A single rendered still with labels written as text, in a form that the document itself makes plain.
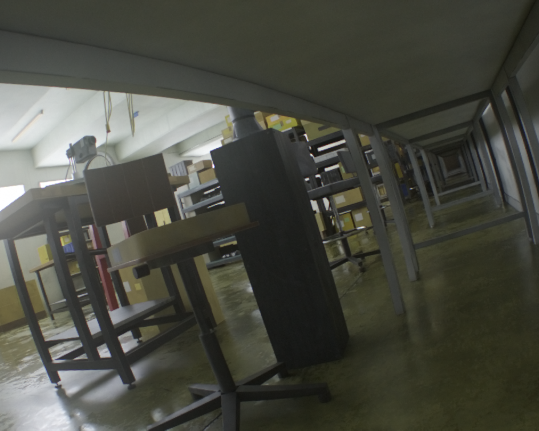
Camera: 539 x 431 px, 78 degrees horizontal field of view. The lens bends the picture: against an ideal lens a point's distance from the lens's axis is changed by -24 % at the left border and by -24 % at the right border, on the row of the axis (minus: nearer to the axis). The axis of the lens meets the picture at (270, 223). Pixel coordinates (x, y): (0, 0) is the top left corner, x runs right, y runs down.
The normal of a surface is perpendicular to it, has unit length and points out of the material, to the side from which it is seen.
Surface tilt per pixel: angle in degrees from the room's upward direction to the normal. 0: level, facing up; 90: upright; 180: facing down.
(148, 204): 90
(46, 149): 90
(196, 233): 90
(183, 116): 90
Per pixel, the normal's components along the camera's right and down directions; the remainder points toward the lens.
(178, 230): 0.61, -0.18
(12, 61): 0.85, -0.26
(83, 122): -0.43, 0.15
